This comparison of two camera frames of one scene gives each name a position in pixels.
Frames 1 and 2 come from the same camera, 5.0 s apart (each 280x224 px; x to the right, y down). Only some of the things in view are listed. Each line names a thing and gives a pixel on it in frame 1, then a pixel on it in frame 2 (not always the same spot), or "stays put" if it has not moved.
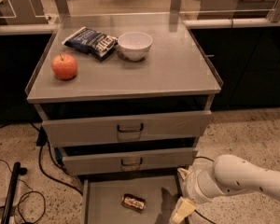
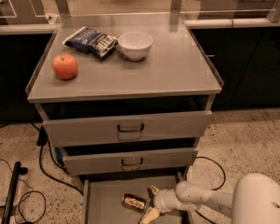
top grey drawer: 130,128 stays put
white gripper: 189,184 to 161,200
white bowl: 134,46 stays put
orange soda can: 133,203 stays put
